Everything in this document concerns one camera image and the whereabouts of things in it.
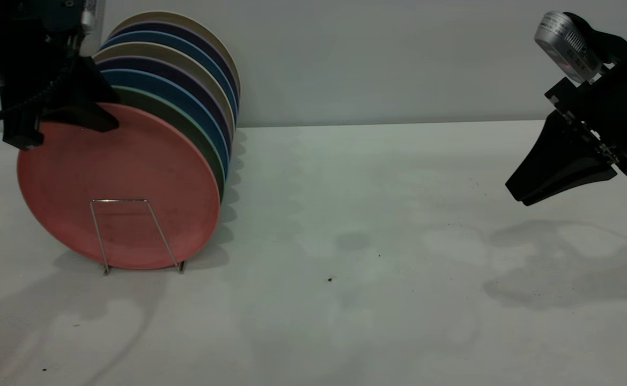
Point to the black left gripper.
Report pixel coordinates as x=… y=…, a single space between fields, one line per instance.
x=23 y=43

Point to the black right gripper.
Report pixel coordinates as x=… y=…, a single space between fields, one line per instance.
x=619 y=107

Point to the pink plate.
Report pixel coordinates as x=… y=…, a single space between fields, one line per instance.
x=120 y=177

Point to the beige plate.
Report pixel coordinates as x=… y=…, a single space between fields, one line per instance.
x=184 y=20
x=147 y=50

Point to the dark purple plate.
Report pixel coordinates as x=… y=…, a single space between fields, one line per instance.
x=184 y=35
x=184 y=80

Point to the blue plate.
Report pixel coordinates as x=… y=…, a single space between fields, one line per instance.
x=195 y=104
x=184 y=48

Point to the green plate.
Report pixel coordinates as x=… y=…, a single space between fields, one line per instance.
x=195 y=126

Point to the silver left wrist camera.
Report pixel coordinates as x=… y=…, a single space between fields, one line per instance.
x=92 y=16

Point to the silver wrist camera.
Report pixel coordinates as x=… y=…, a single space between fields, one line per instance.
x=92 y=16
x=565 y=43

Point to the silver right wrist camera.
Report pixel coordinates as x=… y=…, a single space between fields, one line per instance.
x=565 y=43

